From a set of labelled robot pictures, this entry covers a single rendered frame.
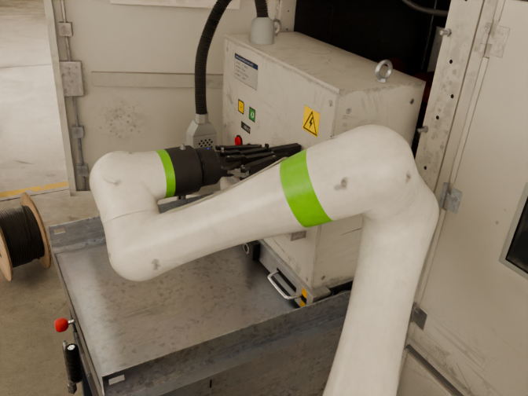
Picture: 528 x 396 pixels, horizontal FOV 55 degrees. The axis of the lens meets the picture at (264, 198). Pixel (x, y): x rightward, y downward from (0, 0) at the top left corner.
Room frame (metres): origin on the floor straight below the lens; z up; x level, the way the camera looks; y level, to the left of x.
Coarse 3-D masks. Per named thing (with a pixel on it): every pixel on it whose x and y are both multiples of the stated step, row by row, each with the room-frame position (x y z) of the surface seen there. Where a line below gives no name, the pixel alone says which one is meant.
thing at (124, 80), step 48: (48, 0) 1.41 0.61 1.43; (96, 0) 1.46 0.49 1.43; (144, 0) 1.45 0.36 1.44; (192, 0) 1.48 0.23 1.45; (240, 0) 1.53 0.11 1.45; (96, 48) 1.45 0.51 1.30; (144, 48) 1.48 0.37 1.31; (192, 48) 1.50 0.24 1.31; (96, 96) 1.45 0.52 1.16; (144, 96) 1.48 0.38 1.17; (192, 96) 1.50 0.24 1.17; (96, 144) 1.45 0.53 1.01; (144, 144) 1.48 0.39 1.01
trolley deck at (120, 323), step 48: (96, 288) 0.96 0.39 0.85; (144, 288) 0.98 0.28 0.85; (192, 288) 0.99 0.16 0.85; (240, 288) 1.00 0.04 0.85; (96, 336) 0.81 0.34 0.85; (144, 336) 0.82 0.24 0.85; (192, 336) 0.83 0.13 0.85; (288, 336) 0.85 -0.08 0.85; (336, 336) 0.89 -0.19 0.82; (96, 384) 0.72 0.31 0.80; (192, 384) 0.70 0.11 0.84
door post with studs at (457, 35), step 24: (456, 0) 0.99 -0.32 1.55; (480, 0) 0.94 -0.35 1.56; (456, 24) 0.97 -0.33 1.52; (456, 48) 0.96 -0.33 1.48; (456, 72) 0.95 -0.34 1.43; (432, 96) 0.99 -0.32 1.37; (456, 96) 0.94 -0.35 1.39; (432, 120) 0.98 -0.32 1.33; (432, 144) 0.97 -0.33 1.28; (432, 168) 0.95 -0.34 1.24
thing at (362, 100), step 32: (288, 32) 1.44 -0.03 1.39; (288, 64) 1.08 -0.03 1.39; (320, 64) 1.11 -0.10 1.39; (352, 64) 1.13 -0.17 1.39; (352, 96) 0.94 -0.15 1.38; (384, 96) 0.98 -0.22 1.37; (416, 96) 1.03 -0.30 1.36; (352, 128) 0.95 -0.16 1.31; (352, 224) 0.97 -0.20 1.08; (320, 256) 0.93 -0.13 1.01; (352, 256) 0.98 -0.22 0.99
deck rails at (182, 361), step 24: (96, 216) 1.18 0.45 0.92; (72, 240) 1.14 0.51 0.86; (96, 240) 1.16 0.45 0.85; (288, 312) 0.85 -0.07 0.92; (312, 312) 0.89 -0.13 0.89; (336, 312) 0.93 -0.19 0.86; (216, 336) 0.76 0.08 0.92; (240, 336) 0.79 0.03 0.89; (264, 336) 0.82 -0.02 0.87; (168, 360) 0.71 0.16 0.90; (192, 360) 0.74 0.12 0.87; (216, 360) 0.76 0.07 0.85; (120, 384) 0.66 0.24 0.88; (144, 384) 0.68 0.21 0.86
